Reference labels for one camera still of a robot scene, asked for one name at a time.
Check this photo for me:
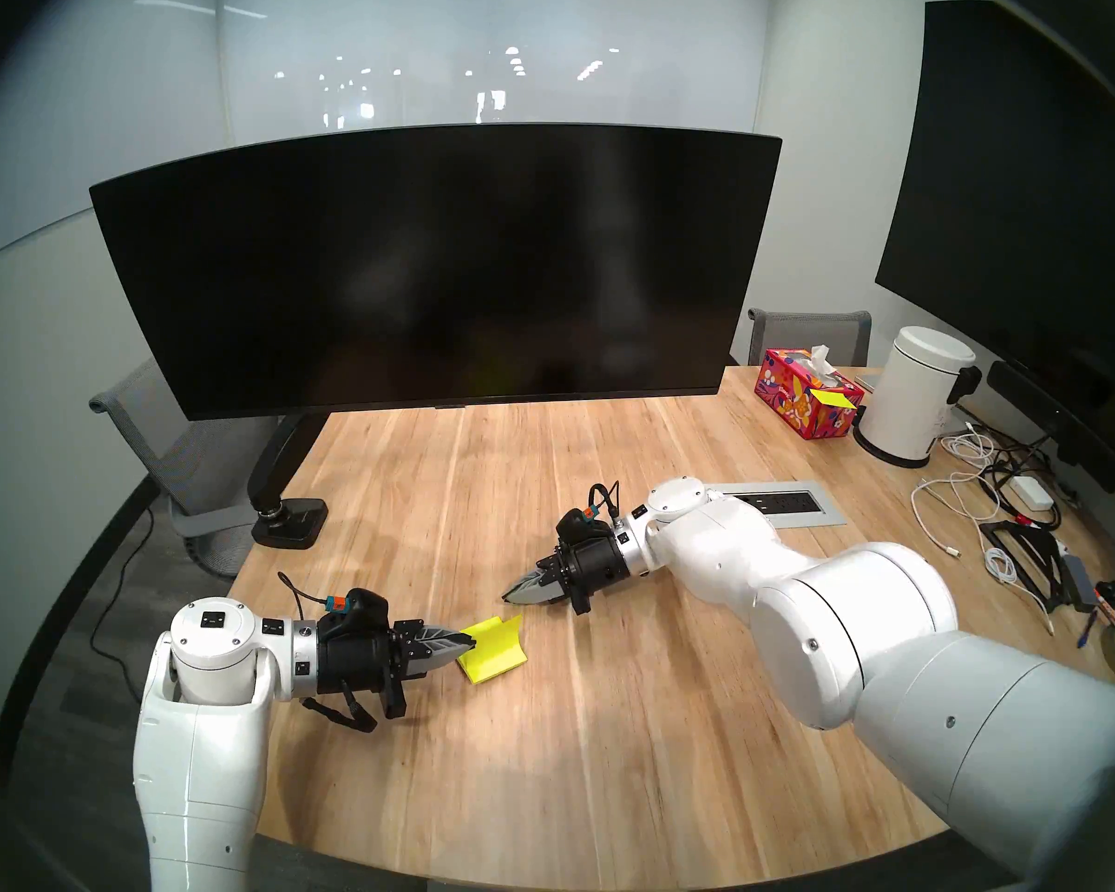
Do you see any frosted glass wall board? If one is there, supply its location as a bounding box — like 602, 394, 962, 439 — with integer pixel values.
218, 0, 772, 157

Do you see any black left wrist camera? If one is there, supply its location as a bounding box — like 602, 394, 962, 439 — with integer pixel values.
325, 588, 391, 636

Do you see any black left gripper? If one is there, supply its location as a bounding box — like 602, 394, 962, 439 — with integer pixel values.
316, 611, 478, 720

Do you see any white cylindrical pedal bin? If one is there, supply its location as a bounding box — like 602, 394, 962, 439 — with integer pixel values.
853, 325, 983, 470

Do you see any curved black computer monitor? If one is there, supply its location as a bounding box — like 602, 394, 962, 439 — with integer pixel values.
89, 124, 783, 423

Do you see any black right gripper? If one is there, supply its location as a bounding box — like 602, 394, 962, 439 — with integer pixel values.
505, 532, 629, 615

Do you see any black triangular folding stand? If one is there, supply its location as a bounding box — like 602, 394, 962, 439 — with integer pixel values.
977, 518, 1079, 617

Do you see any black floor cable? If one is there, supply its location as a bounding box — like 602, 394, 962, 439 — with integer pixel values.
87, 505, 155, 707

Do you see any large black wall television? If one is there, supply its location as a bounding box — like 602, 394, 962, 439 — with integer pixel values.
875, 0, 1115, 473

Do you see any black video sound bar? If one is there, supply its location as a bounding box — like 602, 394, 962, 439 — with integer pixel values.
985, 361, 1115, 493

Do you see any yellow sticky note pad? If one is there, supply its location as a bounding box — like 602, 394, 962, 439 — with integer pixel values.
455, 615, 529, 686

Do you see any white charging cable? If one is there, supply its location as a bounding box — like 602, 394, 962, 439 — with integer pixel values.
911, 472, 986, 558
943, 426, 1000, 473
980, 539, 1058, 636

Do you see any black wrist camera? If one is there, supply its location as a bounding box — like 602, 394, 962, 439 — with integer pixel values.
557, 507, 615, 548
325, 588, 391, 636

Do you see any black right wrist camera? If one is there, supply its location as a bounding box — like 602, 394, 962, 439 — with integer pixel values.
557, 507, 615, 548

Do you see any grey table power socket panel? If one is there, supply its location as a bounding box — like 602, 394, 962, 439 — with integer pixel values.
720, 481, 848, 531

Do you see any grey mesh office chair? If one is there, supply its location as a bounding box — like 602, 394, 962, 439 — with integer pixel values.
89, 359, 289, 577
748, 308, 872, 368

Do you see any red floral tissue box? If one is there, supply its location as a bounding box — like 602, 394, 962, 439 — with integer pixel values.
754, 345, 866, 440

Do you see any black power cable bundle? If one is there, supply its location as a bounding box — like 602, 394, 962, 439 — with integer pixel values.
980, 419, 1067, 531

